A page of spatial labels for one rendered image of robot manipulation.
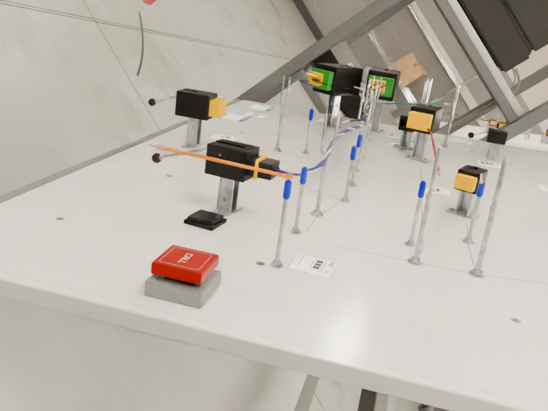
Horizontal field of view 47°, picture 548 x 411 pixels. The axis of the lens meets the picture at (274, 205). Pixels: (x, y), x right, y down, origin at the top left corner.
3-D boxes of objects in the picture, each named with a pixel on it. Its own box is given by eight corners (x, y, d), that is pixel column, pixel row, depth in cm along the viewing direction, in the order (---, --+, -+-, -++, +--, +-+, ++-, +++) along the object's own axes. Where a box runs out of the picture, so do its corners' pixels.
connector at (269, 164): (245, 167, 82) (246, 152, 82) (279, 175, 81) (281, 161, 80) (236, 172, 80) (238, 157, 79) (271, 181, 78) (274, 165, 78)
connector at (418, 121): (430, 130, 122) (433, 114, 121) (427, 131, 120) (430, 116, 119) (408, 125, 124) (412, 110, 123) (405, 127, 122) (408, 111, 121)
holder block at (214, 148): (218, 166, 85) (222, 138, 83) (256, 175, 83) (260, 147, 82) (204, 173, 81) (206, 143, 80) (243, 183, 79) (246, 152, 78)
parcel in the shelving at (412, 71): (389, 64, 736) (411, 50, 725) (394, 65, 774) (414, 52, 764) (404, 87, 735) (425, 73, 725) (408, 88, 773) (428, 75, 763)
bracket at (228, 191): (226, 204, 86) (230, 169, 84) (241, 208, 85) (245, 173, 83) (210, 213, 82) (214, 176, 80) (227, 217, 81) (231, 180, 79)
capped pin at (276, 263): (269, 262, 69) (282, 169, 66) (283, 263, 69) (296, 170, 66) (269, 267, 68) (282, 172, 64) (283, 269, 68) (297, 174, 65)
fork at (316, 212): (307, 214, 86) (324, 112, 82) (311, 210, 88) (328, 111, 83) (321, 218, 86) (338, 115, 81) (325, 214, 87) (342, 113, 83)
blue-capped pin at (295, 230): (291, 229, 80) (301, 164, 77) (302, 232, 79) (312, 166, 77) (287, 232, 79) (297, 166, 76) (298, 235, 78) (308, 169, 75)
